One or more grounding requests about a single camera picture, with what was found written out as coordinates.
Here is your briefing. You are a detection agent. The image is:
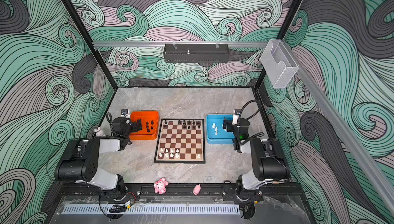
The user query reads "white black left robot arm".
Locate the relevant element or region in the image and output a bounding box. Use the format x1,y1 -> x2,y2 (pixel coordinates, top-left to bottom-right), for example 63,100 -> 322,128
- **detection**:
54,113 -> 143,196

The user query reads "clear acrylic wall box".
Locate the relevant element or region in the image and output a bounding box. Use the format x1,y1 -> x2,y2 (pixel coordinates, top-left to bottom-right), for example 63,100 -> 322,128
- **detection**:
260,39 -> 299,89

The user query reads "brown cream chessboard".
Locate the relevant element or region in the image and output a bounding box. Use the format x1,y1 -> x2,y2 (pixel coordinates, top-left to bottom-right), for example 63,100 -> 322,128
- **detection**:
153,118 -> 206,164

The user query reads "orange plastic tray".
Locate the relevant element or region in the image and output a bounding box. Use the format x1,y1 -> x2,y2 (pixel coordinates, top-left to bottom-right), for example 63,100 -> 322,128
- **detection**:
129,111 -> 160,141

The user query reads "small pink pig figurine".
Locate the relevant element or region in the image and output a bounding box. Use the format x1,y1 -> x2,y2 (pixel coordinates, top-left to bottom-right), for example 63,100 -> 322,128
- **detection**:
193,184 -> 201,195

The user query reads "pink pig plush toy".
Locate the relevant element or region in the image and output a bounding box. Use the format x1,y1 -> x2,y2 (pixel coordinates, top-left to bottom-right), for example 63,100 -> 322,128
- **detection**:
153,178 -> 169,195

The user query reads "aluminium right wall rail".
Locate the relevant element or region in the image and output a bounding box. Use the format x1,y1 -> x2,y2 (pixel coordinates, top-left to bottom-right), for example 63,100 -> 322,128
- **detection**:
280,41 -> 394,214

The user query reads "black perforated wall shelf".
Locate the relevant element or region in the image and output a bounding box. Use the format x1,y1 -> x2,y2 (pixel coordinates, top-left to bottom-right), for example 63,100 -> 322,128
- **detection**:
163,44 -> 230,64

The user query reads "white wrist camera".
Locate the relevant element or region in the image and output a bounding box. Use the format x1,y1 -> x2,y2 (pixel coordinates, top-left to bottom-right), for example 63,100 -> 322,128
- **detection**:
233,109 -> 241,125
121,109 -> 129,115

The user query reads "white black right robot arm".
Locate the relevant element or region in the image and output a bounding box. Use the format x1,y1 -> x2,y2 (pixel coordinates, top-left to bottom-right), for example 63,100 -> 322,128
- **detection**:
223,118 -> 290,195

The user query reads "white rabbit pink base figurine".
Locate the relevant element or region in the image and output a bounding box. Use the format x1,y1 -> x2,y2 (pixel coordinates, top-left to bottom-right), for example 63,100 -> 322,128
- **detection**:
93,127 -> 106,137

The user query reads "white slotted cable duct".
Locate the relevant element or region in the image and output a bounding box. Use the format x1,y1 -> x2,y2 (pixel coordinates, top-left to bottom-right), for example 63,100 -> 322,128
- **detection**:
61,203 -> 240,215

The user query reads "aluminium back wall rail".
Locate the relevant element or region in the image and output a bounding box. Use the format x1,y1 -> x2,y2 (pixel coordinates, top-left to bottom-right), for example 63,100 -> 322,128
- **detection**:
92,40 -> 268,48

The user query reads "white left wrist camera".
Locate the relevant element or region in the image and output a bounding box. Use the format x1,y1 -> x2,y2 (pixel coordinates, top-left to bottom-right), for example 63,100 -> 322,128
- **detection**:
121,109 -> 129,115

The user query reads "black front mounting rail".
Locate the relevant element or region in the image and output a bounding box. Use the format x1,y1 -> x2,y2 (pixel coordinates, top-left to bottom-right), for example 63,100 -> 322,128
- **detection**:
60,183 -> 304,201

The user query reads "aluminium wall rail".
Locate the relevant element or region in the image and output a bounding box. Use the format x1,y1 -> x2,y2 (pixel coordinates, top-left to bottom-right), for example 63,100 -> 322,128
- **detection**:
280,41 -> 394,214
92,40 -> 268,48

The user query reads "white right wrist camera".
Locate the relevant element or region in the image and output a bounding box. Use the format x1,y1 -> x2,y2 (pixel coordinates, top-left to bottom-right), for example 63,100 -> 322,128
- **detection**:
233,109 -> 241,125

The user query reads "blue plastic tray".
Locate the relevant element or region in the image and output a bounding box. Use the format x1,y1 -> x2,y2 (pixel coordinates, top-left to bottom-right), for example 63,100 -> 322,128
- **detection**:
206,114 -> 235,145

